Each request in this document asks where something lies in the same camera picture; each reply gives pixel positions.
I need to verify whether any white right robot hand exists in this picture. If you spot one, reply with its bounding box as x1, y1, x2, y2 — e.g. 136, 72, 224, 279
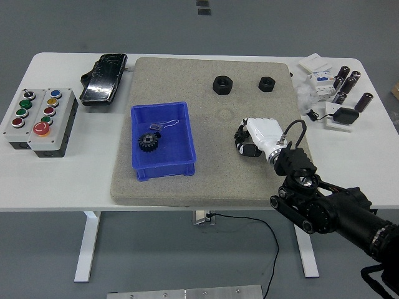
234, 116, 286, 158

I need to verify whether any blue plastic box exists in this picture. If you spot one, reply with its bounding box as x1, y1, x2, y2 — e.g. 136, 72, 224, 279
130, 101, 198, 183

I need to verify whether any large black bevel gear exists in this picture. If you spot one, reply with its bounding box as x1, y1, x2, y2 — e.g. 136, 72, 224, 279
137, 132, 161, 153

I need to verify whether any small black hex nut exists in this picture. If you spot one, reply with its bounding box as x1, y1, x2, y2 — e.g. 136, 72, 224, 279
257, 76, 277, 93

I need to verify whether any large black hex nut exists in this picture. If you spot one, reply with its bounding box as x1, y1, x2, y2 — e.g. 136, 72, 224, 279
211, 75, 235, 95

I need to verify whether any silver under-table control box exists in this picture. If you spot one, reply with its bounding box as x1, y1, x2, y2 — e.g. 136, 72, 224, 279
192, 211, 216, 225

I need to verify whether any grey emergency-stop control box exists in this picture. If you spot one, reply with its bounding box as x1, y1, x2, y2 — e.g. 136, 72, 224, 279
27, 88, 79, 158

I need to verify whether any grey four-button control box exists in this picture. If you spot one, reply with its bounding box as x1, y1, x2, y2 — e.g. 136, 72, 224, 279
2, 88, 47, 151

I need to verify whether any clear plastic bag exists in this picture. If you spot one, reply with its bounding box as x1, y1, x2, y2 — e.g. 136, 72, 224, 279
294, 76, 320, 115

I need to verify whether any white socket panel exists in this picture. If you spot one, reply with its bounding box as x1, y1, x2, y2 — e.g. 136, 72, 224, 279
324, 101, 353, 133

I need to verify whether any white circuit breaker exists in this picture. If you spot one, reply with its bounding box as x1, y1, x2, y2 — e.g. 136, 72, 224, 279
308, 69, 337, 102

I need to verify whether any black power adapter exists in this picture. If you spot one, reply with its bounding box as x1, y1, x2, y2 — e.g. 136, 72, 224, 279
332, 107, 360, 126

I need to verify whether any grey-brown foam mat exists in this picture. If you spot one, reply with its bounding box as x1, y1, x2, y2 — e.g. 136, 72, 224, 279
110, 57, 312, 208

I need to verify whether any white right table leg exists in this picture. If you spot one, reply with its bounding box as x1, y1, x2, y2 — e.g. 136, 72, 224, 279
292, 214, 320, 278

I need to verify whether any white table leg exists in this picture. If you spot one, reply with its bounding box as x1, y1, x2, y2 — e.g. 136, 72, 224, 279
292, 214, 320, 278
74, 211, 101, 283

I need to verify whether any black foot pedal device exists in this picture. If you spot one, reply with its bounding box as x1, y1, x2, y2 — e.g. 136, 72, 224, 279
79, 52, 129, 107

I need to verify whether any silver metal plate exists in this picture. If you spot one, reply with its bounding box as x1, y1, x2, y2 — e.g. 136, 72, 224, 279
107, 284, 264, 299

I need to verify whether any white left table leg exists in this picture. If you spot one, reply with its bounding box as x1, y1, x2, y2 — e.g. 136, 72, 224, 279
74, 211, 101, 283

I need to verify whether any black plug with cord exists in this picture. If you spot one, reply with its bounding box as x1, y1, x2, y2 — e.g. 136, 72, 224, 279
307, 109, 336, 122

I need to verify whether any white wall switch plate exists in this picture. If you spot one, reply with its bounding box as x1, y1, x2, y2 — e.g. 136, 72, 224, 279
297, 53, 333, 73

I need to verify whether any small tag with string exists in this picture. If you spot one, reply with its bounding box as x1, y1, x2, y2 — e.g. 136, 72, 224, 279
150, 119, 181, 131

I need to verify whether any black power cable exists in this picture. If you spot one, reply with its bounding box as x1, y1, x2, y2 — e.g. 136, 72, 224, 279
206, 212, 281, 299

